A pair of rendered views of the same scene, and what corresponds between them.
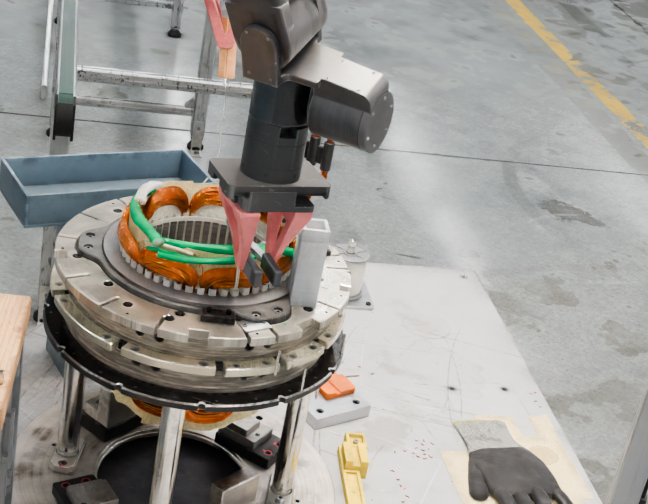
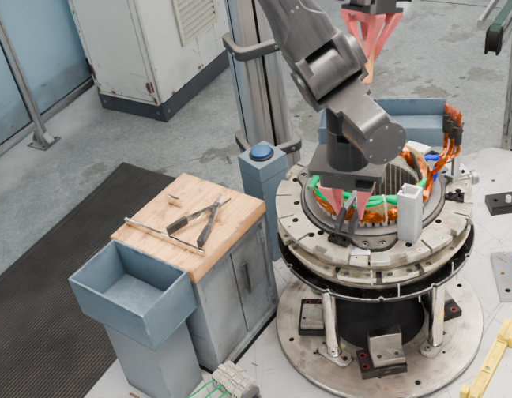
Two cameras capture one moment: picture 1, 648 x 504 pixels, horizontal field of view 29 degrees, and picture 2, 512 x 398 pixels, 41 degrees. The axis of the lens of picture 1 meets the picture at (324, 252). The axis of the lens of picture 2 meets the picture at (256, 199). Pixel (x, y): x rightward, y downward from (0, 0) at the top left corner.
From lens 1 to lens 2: 68 cm
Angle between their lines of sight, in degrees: 44
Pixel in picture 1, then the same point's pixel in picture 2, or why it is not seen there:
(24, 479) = (294, 290)
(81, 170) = not seen: hidden behind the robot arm
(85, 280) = (284, 198)
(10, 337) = (232, 227)
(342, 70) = (358, 104)
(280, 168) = (341, 161)
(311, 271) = (407, 221)
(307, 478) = (461, 338)
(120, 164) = (401, 106)
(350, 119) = (358, 141)
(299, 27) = (321, 74)
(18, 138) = not seen: outside the picture
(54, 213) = not seen: hidden behind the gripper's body
